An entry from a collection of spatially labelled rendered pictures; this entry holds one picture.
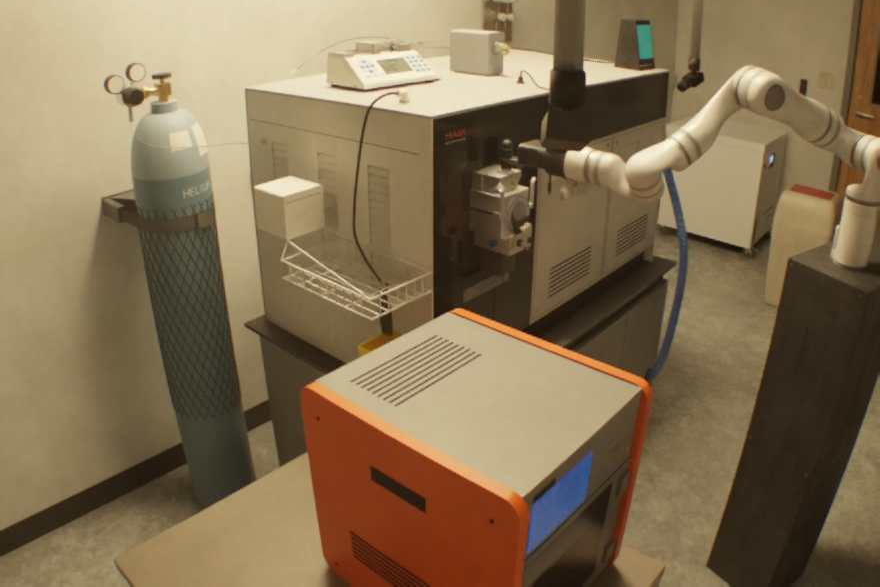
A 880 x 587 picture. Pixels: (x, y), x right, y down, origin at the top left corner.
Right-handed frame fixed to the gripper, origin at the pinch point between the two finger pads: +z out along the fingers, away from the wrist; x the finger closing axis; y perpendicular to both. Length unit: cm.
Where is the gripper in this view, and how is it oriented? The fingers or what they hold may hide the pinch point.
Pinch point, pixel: (503, 157)
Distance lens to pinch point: 157.8
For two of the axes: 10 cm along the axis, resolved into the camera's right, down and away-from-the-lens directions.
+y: 0.0, -9.2, -3.9
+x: -6.6, 2.9, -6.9
